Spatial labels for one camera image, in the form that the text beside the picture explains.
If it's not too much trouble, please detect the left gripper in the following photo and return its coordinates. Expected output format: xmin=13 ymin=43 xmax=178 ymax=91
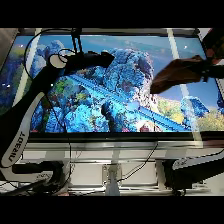
xmin=84 ymin=50 xmax=116 ymax=70

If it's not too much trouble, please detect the black cable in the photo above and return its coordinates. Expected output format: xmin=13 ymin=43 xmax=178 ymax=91
xmin=114 ymin=141 xmax=160 ymax=183
xmin=24 ymin=28 xmax=80 ymax=68

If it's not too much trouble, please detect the silver frame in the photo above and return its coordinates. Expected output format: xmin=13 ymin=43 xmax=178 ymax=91
xmin=0 ymin=139 xmax=224 ymax=196

